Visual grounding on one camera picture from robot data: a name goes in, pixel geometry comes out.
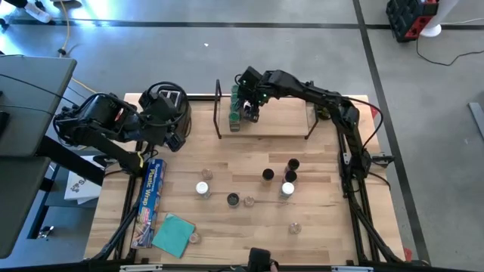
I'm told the black desk cable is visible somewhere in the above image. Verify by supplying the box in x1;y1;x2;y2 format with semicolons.
0;73;105;124
0;104;56;116

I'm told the black-lidded orange spice jar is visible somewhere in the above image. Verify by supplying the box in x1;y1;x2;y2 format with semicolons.
261;168;275;187

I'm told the grey metal bar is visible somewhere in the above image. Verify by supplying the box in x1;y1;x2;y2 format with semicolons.
467;101;484;141

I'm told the grey desk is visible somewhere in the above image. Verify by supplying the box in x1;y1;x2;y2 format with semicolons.
0;54;78;158
0;156;52;260

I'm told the white-lidded bagel seasoning jar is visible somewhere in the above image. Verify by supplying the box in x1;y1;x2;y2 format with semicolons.
278;181;296;201
195;181;212;199

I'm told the yellow extension cord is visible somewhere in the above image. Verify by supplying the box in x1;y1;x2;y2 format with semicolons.
56;0;98;94

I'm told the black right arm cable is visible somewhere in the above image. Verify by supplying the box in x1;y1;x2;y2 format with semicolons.
340;94;385;152

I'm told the white printed box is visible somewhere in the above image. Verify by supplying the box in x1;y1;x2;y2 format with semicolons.
63;154;103;206

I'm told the blue plastic wrap box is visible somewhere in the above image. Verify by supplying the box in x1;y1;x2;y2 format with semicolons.
130;158;168;250

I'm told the white stand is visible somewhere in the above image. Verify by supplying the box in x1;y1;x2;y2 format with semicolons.
419;0;461;38

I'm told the black desk beam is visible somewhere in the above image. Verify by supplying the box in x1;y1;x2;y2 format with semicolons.
36;134;107;187

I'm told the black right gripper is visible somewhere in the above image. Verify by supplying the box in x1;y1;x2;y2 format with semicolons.
241;70;281;124

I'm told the black-lidded purple-label spice jar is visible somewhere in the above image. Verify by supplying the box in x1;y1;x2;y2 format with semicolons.
283;169;299;186

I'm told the black floor cable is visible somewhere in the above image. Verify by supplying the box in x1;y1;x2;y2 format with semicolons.
415;36;484;67

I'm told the small potted succulent plant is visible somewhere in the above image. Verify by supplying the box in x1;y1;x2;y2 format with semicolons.
315;104;334;121

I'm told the metal clamp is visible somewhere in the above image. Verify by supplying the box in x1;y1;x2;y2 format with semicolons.
36;225;54;240

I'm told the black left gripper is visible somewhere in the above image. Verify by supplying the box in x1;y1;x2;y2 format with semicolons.
141;94;187;153

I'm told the black table frame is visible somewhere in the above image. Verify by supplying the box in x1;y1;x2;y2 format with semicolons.
88;92;415;267

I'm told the black and red crate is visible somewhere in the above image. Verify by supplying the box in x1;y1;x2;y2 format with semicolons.
385;0;442;43

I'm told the teal cloth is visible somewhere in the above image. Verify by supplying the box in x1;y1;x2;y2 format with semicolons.
150;212;197;259

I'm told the wooden shelf with black frame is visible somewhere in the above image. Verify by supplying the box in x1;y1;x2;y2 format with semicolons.
213;78;321;141

